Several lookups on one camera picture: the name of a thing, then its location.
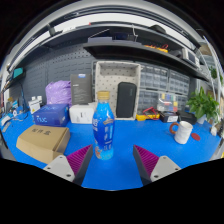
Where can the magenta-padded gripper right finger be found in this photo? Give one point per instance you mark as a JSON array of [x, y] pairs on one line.
[[163, 168]]

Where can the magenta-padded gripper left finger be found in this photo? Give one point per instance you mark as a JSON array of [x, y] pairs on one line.
[[60, 166]]

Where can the blue drink bottle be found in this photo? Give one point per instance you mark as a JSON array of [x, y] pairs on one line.
[[103, 130]]

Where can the brown cardboard box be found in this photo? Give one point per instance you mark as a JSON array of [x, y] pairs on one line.
[[41, 141]]

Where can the black box with white label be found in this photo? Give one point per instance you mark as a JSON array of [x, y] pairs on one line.
[[169, 117]]

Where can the blue cardboard box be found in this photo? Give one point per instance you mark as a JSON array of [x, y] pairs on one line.
[[50, 115]]

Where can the yellow multimeter with red leads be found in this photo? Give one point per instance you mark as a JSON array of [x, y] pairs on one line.
[[146, 116]]

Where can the plain black box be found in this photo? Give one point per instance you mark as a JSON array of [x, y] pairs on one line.
[[187, 117]]

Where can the white cardboard box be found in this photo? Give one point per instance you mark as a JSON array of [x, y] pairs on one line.
[[81, 114]]

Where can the small white carton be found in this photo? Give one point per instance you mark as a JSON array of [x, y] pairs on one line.
[[34, 106]]

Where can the grey small-parts drawer cabinet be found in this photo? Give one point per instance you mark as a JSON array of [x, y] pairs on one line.
[[154, 77], [179, 83], [183, 100], [146, 100]]

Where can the green potted plant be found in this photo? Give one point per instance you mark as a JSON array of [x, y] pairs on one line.
[[201, 105]]

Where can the purple plastic bag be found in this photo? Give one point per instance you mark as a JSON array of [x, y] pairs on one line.
[[58, 92]]

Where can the black zip case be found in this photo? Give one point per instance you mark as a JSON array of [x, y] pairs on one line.
[[126, 100]]

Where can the dark grey upright box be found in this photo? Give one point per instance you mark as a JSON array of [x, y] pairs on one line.
[[81, 89]]

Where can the small monitor with teal screen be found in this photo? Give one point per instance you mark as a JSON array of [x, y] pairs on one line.
[[18, 73]]

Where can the white perforated tray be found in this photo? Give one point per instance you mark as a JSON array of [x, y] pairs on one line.
[[110, 75]]

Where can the white metal rack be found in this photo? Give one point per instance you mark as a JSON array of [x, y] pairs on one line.
[[208, 56]]

